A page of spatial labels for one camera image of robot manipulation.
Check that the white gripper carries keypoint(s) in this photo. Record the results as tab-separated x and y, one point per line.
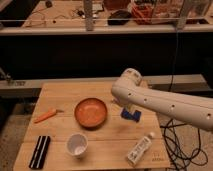
129	109

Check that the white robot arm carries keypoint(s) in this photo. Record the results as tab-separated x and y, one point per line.
193	110

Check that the blue sponge block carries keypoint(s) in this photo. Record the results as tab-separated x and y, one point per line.
127	115

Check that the orange wooden bowl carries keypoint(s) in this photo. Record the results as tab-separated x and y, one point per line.
90	112

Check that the white plastic bottle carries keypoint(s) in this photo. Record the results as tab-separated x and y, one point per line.
135	154

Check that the white plastic cup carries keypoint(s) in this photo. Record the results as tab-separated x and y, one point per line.
77	145

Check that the orange toy carrot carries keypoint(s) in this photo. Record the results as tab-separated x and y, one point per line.
46	115

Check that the black object on bench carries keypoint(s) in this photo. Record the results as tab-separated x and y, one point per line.
119	17

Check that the orange basket on bench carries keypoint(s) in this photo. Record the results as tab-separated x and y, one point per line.
142	14

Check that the black white striped block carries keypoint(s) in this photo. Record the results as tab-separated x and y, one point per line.
39	154

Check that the grey metal post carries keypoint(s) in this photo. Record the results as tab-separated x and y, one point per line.
88	14

